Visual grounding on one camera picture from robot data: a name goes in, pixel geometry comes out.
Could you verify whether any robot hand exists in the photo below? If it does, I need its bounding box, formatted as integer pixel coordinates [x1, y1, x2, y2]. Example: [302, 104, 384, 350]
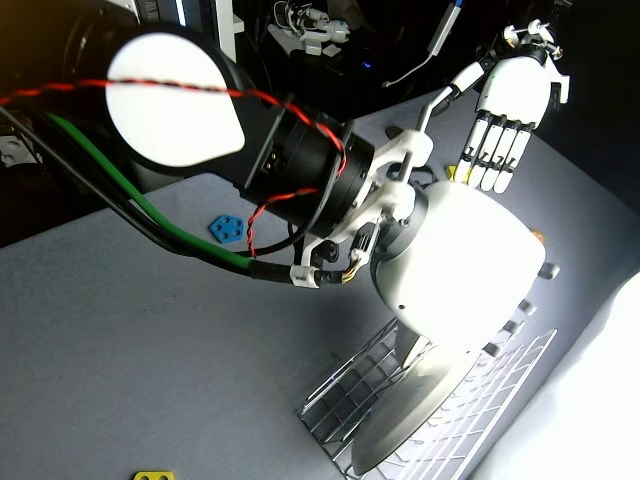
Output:
[434, 53, 552, 195]
[368, 179, 562, 371]

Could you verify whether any white plate with black rim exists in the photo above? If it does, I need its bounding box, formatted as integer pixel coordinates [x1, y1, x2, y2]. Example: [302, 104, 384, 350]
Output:
[349, 344, 482, 476]

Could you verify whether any white spare robot hand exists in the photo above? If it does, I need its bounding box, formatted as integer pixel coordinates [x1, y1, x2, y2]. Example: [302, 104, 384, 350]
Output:
[267, 0, 351, 56]

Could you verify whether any solid yellow block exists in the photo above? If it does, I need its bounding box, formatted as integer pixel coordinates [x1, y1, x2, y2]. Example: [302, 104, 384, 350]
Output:
[446, 163, 474, 185]

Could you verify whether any blue pentagon block with holes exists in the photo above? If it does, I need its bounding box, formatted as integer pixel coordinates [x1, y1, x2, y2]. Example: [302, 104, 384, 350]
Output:
[208, 213, 250, 245]

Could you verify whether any black column with light strip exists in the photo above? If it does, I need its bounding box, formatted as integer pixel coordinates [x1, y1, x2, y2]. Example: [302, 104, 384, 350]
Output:
[134, 0, 216, 51]

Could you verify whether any white cable with adapter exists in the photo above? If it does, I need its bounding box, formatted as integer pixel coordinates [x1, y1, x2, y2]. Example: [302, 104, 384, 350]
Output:
[382, 0, 464, 89]

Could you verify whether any chrome wire dish rack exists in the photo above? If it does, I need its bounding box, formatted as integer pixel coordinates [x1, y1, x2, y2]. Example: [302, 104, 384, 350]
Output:
[294, 317, 559, 480]

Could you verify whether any white vertical post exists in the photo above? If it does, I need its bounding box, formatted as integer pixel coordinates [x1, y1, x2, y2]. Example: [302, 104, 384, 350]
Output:
[214, 0, 246, 64]

